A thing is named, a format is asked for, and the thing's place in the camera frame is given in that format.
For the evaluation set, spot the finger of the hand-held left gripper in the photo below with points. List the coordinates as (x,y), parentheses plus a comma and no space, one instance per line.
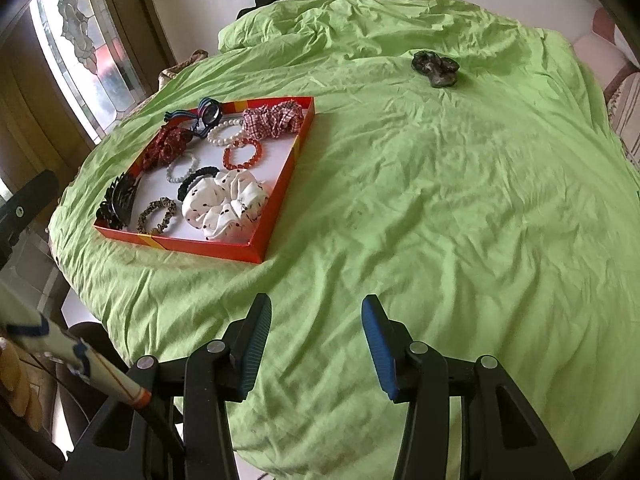
(30,200)

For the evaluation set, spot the stained glass window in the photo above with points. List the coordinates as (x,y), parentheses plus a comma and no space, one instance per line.
(90,50)

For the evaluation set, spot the wooden stool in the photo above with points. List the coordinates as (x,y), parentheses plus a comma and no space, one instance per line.
(15,380)

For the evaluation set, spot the red patterned scrunchie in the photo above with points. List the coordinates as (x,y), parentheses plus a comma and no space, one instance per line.
(165,147)

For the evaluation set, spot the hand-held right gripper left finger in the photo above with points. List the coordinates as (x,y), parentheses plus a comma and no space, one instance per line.
(255,350)

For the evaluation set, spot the black hair claw clip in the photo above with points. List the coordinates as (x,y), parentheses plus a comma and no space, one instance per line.
(117,200)

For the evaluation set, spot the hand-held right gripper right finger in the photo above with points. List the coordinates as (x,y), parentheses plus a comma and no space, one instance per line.
(380,355)

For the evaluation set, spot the leopard print scrunchie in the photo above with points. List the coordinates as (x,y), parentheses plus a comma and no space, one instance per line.
(145,220)

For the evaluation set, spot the white dotted scrunchie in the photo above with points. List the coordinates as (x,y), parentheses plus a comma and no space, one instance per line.
(220,205)

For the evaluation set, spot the green blanket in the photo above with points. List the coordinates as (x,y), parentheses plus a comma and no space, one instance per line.
(400,210)

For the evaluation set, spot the red cardboard box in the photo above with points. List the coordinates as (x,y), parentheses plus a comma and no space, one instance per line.
(280,180)

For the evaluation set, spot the pink plaid scrunchie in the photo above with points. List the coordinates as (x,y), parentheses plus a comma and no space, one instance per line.
(272,120)

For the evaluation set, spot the dark grey scrunchie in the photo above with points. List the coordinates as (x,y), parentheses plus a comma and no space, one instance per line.
(435,70)

